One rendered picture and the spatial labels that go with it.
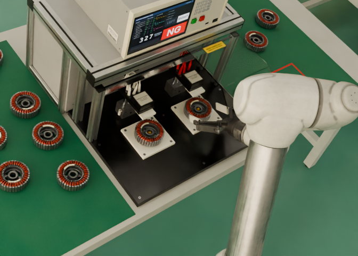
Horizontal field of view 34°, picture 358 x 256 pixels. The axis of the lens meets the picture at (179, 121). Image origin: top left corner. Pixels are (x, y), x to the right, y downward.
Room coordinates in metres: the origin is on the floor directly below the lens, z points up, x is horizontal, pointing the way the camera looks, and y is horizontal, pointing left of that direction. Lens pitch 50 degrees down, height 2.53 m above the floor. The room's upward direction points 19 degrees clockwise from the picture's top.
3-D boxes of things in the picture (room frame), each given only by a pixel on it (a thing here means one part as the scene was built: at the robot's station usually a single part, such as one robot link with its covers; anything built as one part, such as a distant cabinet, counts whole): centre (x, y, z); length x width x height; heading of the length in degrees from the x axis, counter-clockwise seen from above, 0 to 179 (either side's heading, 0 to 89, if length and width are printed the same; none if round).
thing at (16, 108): (1.33, 0.57, 0.77); 0.11 x 0.11 x 0.04
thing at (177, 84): (1.65, 0.06, 0.80); 0.07 x 0.05 x 0.06; 143
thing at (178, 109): (1.57, -0.06, 0.78); 0.15 x 0.15 x 0.01; 53
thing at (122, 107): (1.46, 0.21, 0.80); 0.07 x 0.05 x 0.06; 143
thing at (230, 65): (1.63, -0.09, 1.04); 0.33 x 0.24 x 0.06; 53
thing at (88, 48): (1.67, 0.27, 1.09); 0.68 x 0.44 x 0.05; 143
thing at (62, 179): (1.11, 0.29, 0.77); 0.11 x 0.11 x 0.04
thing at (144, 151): (1.37, 0.09, 0.78); 0.15 x 0.15 x 0.01; 53
